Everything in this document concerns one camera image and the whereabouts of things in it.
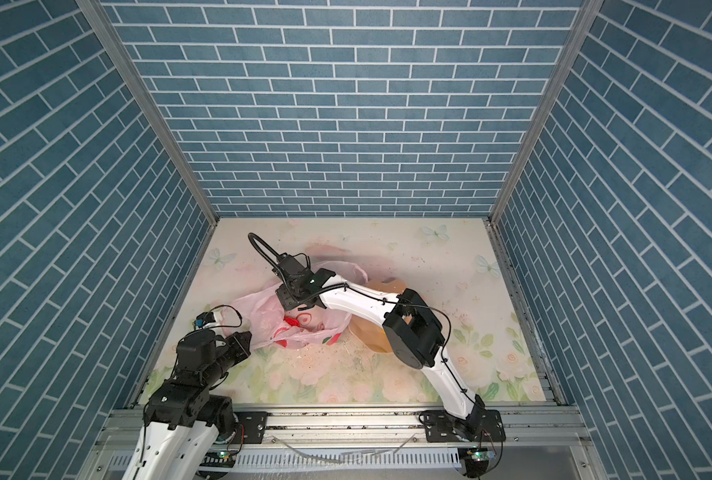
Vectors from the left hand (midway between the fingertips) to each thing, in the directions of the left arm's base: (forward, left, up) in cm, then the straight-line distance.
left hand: (253, 333), depth 79 cm
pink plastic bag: (+4, -1, -1) cm, 5 cm away
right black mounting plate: (-22, -48, -9) cm, 54 cm away
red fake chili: (+8, -7, -10) cm, 15 cm away
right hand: (+13, -7, 0) cm, 15 cm away
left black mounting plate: (-20, -1, -10) cm, 23 cm away
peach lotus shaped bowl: (+3, -31, -7) cm, 32 cm away
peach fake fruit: (+9, -14, -10) cm, 20 cm away
